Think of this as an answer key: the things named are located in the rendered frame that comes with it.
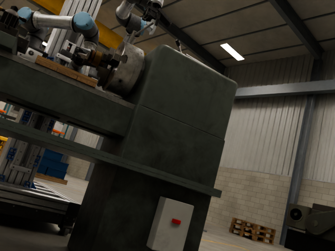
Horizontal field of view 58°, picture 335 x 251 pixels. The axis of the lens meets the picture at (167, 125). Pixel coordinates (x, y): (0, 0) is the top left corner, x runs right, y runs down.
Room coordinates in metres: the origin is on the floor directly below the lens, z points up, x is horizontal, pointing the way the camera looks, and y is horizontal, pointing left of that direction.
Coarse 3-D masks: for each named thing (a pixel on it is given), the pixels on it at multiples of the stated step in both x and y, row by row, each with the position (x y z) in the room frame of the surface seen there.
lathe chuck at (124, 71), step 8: (120, 48) 1.64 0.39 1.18; (128, 48) 1.57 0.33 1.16; (136, 48) 1.61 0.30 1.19; (128, 56) 1.55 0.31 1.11; (136, 56) 1.58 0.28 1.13; (120, 64) 1.54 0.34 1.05; (128, 64) 1.56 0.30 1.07; (136, 64) 1.58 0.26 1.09; (112, 72) 1.63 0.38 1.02; (120, 72) 1.56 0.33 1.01; (128, 72) 1.57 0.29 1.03; (112, 80) 1.59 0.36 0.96; (128, 80) 1.60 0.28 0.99; (104, 88) 1.69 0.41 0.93; (112, 88) 1.64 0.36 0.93; (120, 88) 1.63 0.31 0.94
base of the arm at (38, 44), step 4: (28, 36) 2.01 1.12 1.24; (32, 36) 2.01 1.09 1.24; (36, 36) 2.02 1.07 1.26; (28, 40) 2.00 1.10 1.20; (32, 40) 2.00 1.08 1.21; (36, 40) 2.02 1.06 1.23; (40, 40) 2.04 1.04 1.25; (32, 44) 2.00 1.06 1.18; (36, 44) 2.02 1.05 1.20; (40, 44) 2.06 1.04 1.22; (40, 48) 2.06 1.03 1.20
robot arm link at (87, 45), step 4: (96, 36) 1.93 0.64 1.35; (84, 40) 1.95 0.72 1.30; (88, 40) 1.93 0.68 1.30; (92, 40) 1.94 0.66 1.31; (96, 40) 1.95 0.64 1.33; (84, 44) 1.97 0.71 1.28; (88, 44) 1.94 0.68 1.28; (92, 44) 1.95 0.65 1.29; (96, 44) 1.96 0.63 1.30; (88, 48) 1.94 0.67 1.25; (92, 48) 1.96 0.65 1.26; (84, 68) 1.94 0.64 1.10; (88, 68) 1.96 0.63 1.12; (80, 72) 1.94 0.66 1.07; (84, 72) 1.95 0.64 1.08; (88, 72) 1.98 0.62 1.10
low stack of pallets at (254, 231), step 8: (232, 224) 9.02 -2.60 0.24; (240, 224) 9.20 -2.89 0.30; (256, 224) 8.48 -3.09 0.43; (232, 232) 9.03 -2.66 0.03; (240, 232) 8.78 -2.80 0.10; (248, 232) 8.85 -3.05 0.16; (256, 232) 8.50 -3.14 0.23; (264, 232) 8.77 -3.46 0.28; (272, 232) 9.22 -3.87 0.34; (256, 240) 8.51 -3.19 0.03; (264, 240) 8.89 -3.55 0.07; (272, 240) 9.26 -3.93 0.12
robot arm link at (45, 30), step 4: (40, 28) 2.00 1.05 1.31; (44, 28) 2.04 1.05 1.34; (48, 28) 2.08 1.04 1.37; (28, 32) 2.02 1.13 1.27; (32, 32) 2.00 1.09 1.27; (36, 32) 2.00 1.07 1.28; (40, 32) 2.02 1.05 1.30; (44, 32) 2.05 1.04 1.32; (40, 36) 2.03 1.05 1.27; (44, 36) 2.07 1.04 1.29
